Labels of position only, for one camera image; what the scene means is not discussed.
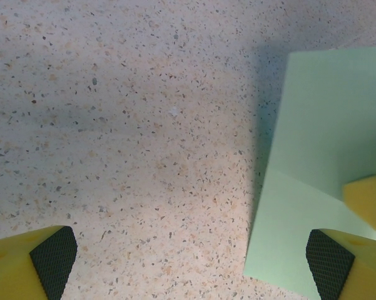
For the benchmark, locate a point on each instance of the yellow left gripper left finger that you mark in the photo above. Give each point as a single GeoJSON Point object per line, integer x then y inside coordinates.
{"type": "Point", "coordinates": [9, 275]}

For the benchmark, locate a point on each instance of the light green paper sheet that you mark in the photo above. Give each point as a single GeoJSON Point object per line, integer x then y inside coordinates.
{"type": "Point", "coordinates": [316, 125]}

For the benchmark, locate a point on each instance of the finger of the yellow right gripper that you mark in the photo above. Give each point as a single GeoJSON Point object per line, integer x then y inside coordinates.
{"type": "Point", "coordinates": [369, 197]}

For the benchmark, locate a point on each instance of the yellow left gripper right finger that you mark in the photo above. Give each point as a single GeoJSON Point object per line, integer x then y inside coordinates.
{"type": "Point", "coordinates": [363, 275]}

